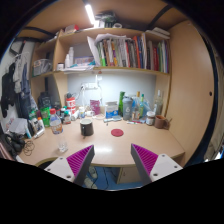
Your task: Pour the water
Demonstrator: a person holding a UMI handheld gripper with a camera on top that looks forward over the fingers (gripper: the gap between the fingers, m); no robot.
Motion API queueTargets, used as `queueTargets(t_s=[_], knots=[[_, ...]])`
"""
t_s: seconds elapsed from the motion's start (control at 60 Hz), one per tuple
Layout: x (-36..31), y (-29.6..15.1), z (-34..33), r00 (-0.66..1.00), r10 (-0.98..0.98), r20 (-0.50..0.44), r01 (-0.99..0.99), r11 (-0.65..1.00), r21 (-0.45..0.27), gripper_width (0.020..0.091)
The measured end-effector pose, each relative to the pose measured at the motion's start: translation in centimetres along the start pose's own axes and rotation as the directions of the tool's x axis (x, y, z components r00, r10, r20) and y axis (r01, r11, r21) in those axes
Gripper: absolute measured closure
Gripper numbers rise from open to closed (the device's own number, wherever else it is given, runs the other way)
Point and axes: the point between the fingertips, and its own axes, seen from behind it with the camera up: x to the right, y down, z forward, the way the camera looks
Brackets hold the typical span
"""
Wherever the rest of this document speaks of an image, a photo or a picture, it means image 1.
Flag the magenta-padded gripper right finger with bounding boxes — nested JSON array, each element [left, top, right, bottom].
[[130, 143, 184, 186]]

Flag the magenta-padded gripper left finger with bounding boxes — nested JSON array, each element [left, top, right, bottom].
[[44, 144, 96, 187]]

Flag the clear red-capped drink bottle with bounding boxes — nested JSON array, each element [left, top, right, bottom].
[[48, 107, 69, 154]]

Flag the pair of slippers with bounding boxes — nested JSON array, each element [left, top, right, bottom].
[[84, 166, 99, 189]]

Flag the silver tube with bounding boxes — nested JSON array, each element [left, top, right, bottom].
[[33, 128, 46, 139]]

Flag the brown mug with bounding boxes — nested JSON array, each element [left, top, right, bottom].
[[154, 114, 169, 130]]

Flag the black mug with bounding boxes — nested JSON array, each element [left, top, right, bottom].
[[79, 118, 95, 137]]

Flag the brown jar with white lid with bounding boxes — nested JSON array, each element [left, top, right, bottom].
[[145, 110, 156, 127]]

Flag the white paper sheet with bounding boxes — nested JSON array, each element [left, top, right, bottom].
[[8, 118, 29, 136]]

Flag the flat round red coaster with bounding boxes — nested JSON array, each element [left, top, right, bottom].
[[110, 128, 125, 138]]

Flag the clear glass bottle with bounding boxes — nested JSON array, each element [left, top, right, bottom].
[[153, 89, 164, 117]]

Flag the yellow-capped bottle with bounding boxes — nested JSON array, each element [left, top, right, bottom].
[[132, 90, 141, 121]]

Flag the grey shaker bottle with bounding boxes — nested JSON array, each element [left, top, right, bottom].
[[122, 95, 134, 121]]

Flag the magenta box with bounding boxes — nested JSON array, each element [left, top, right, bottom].
[[89, 99, 101, 116]]

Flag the tall green bottle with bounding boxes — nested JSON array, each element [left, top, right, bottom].
[[118, 91, 126, 118]]

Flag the blue and white carton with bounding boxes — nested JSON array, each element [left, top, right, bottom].
[[104, 101, 120, 120]]

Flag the white power strip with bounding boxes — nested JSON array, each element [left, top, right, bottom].
[[80, 82, 100, 91]]

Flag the dark hanging clothes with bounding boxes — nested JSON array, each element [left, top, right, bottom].
[[0, 53, 34, 118]]

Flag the wooden shelf unit with books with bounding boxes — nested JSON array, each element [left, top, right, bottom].
[[31, 26, 172, 79]]

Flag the ceiling tube light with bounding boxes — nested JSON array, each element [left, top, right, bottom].
[[84, 3, 97, 27]]

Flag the black cable loops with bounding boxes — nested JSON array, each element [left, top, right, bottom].
[[23, 139, 36, 157]]

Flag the black headphones and cables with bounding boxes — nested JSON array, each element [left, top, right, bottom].
[[0, 131, 26, 158]]

